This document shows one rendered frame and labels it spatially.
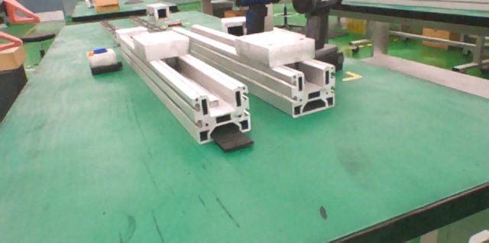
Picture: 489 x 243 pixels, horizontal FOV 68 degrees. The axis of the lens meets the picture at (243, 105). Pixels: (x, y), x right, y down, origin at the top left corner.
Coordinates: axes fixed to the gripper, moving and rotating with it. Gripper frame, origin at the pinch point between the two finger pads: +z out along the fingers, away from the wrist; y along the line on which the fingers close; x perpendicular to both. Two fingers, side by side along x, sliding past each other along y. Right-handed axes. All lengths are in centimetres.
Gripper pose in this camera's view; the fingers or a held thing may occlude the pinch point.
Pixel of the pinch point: (27, 30)
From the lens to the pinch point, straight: 99.4
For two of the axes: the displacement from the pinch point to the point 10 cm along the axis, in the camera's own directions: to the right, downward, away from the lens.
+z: 9.8, 1.6, 1.5
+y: 0.1, -7.2, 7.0
